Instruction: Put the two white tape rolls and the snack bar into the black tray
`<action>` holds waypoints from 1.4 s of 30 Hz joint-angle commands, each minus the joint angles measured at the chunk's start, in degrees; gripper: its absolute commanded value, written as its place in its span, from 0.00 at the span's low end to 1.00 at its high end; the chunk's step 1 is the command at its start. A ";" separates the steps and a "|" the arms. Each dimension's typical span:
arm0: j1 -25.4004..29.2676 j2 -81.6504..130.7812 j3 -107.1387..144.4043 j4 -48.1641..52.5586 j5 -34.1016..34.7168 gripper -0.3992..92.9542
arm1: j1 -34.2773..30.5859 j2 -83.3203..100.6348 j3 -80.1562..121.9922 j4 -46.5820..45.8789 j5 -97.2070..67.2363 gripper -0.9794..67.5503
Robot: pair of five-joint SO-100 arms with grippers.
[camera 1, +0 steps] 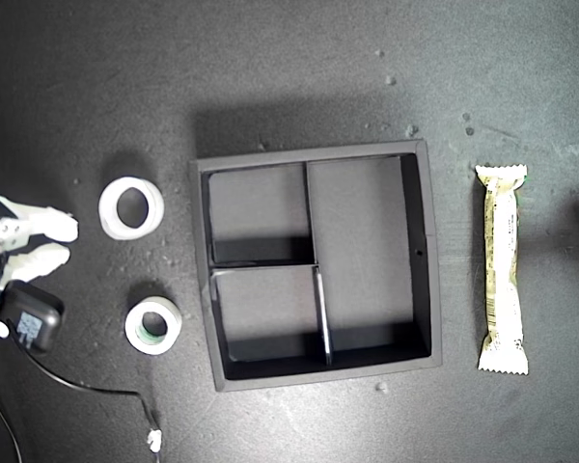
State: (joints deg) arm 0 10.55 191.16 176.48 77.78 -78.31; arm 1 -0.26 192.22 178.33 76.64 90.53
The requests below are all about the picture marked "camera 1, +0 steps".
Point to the snack bar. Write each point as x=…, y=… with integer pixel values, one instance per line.
x=503, y=270

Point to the large white tape roll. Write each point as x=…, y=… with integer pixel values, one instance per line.
x=107, y=212

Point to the black tray with wells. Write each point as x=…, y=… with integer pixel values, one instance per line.
x=357, y=231

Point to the white tape roll green core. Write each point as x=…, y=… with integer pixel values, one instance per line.
x=135, y=337

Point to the black camera box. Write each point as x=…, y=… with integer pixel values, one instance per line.
x=34, y=313

